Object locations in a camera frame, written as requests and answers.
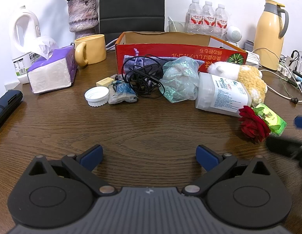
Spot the clear bag with blue item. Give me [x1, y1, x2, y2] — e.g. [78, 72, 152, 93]
[108, 80, 139, 105]

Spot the grey knit pouch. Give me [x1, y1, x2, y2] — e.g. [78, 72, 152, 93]
[123, 49, 176, 75]

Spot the red artificial rose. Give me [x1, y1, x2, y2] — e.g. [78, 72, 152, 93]
[238, 105, 272, 143]

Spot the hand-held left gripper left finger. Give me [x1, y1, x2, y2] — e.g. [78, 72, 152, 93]
[28, 144, 117, 197]

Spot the long white cable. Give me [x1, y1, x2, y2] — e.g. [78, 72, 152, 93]
[260, 68, 302, 103]

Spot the iridescent plastic bag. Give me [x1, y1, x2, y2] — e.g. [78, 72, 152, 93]
[159, 57, 200, 103]

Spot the white and yellow plush toy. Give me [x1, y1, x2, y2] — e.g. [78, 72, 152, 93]
[206, 61, 268, 106]

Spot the white robot figure speaker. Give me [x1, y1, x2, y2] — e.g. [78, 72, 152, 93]
[224, 26, 243, 47]

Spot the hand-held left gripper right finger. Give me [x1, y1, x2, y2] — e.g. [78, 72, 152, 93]
[181, 144, 272, 197]

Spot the small pale yellow box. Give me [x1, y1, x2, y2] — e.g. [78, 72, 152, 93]
[96, 77, 114, 87]

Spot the yellow mug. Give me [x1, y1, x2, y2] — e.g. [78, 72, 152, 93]
[73, 34, 107, 67]

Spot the green tissue packet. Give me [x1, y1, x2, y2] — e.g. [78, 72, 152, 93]
[252, 102, 287, 137]

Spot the pack of water bottles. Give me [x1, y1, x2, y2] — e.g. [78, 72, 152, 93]
[185, 0, 229, 39]

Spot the red cardboard box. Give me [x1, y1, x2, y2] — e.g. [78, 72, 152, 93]
[115, 31, 249, 76]

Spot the purple tissue pack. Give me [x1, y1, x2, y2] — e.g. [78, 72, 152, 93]
[27, 36, 78, 94]

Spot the dark blue case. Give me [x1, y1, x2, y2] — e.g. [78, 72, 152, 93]
[0, 90, 23, 133]

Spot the white detergent jug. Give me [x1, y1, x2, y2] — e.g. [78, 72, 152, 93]
[9, 5, 42, 84]

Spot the black paper bag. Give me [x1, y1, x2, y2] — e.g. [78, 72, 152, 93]
[99, 0, 165, 36]

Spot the yellow thermos jug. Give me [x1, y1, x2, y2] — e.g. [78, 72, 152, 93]
[253, 0, 289, 70]

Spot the white wipes canister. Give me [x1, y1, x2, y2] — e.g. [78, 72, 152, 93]
[195, 72, 252, 114]

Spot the clear glass cup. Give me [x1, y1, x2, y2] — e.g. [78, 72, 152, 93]
[167, 16, 188, 33]

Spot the white carton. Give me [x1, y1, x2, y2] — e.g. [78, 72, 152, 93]
[5, 82, 23, 94]

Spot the white ribbed lid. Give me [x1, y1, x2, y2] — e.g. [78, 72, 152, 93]
[84, 87, 110, 107]

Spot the black cable bundle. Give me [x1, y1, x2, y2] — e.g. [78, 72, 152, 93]
[122, 55, 166, 97]

